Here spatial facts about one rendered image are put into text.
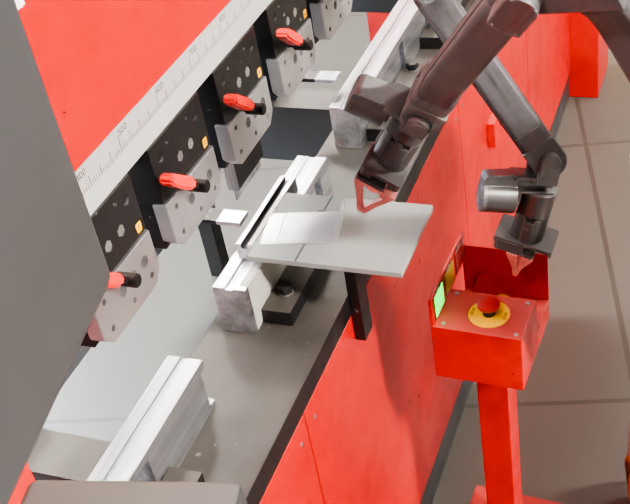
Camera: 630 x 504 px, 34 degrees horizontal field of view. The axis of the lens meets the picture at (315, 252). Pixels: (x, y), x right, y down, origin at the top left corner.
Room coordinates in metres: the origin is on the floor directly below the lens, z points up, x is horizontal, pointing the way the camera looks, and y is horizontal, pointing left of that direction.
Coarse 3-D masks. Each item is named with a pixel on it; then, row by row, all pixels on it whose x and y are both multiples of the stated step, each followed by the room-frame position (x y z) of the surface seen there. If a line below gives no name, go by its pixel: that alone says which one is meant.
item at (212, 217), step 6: (210, 210) 1.50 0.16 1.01; (216, 210) 1.50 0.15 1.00; (222, 210) 1.50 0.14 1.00; (228, 210) 1.49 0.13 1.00; (234, 210) 1.49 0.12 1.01; (210, 216) 1.49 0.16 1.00; (216, 216) 1.48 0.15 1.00; (222, 216) 1.48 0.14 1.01; (228, 216) 1.48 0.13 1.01; (234, 216) 1.47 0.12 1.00; (240, 216) 1.47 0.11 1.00; (246, 216) 1.47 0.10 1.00; (204, 222) 1.48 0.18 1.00; (210, 222) 1.48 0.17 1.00; (216, 222) 1.47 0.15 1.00; (222, 222) 1.46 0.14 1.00; (228, 222) 1.46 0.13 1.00; (234, 222) 1.46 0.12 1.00; (240, 222) 1.45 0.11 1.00
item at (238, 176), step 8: (256, 144) 1.48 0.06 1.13; (256, 152) 1.47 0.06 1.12; (248, 160) 1.44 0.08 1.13; (256, 160) 1.47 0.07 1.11; (224, 168) 1.41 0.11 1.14; (232, 168) 1.40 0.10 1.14; (240, 168) 1.42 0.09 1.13; (248, 168) 1.44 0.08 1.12; (256, 168) 1.48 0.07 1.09; (232, 176) 1.40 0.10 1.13; (240, 176) 1.41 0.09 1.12; (248, 176) 1.43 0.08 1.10; (232, 184) 1.40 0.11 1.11; (240, 184) 1.41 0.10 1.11; (240, 192) 1.42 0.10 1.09
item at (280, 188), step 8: (280, 176) 1.58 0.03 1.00; (280, 184) 1.56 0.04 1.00; (288, 184) 1.55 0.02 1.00; (296, 184) 1.56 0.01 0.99; (272, 192) 1.53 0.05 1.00; (280, 192) 1.54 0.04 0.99; (288, 192) 1.53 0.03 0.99; (296, 192) 1.56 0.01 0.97; (264, 200) 1.51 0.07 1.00; (272, 200) 1.52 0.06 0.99; (264, 208) 1.49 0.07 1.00; (256, 216) 1.47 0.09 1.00; (264, 216) 1.48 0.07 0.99; (248, 224) 1.45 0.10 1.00; (256, 224) 1.46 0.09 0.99; (248, 232) 1.43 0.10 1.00; (240, 240) 1.41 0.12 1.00; (248, 240) 1.42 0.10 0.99; (240, 248) 1.40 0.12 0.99; (248, 248) 1.39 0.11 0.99; (240, 256) 1.40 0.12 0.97
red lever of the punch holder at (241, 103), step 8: (224, 96) 1.32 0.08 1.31; (232, 96) 1.31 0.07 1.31; (240, 96) 1.32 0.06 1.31; (232, 104) 1.31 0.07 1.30; (240, 104) 1.31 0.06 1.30; (248, 104) 1.33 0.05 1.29; (256, 104) 1.37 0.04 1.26; (264, 104) 1.37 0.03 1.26; (248, 112) 1.37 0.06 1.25; (256, 112) 1.36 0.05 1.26; (264, 112) 1.36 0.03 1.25
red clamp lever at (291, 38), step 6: (276, 30) 1.50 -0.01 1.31; (282, 30) 1.49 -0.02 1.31; (288, 30) 1.49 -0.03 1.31; (276, 36) 1.50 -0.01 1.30; (282, 36) 1.49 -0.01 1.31; (288, 36) 1.49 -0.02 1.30; (294, 36) 1.50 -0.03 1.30; (300, 36) 1.52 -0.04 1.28; (288, 42) 1.51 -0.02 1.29; (294, 42) 1.51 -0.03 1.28; (300, 42) 1.52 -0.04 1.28; (306, 42) 1.54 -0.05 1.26; (312, 42) 1.55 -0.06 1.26; (294, 48) 1.55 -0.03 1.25; (300, 48) 1.54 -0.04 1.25; (306, 48) 1.54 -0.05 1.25; (312, 48) 1.54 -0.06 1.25
